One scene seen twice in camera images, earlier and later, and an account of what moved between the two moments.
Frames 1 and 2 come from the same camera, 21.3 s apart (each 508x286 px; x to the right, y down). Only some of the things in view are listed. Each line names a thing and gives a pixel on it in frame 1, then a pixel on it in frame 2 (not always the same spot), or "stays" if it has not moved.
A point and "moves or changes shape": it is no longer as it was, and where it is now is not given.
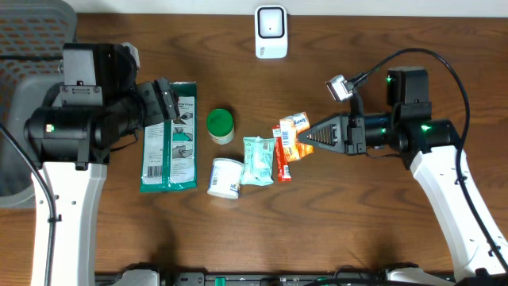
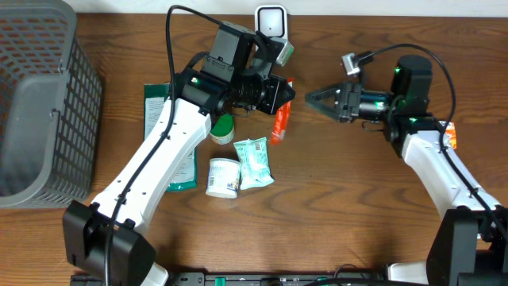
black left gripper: [165, 102] -> [277, 96]
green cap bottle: [220, 125] stays
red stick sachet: [284, 171] -> [282, 119]
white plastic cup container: [225, 177] stays
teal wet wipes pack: [258, 161] moves or changes shape
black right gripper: [348, 134] -> [349, 96]
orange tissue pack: [290, 126] moves or changes shape
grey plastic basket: [32, 35] stays
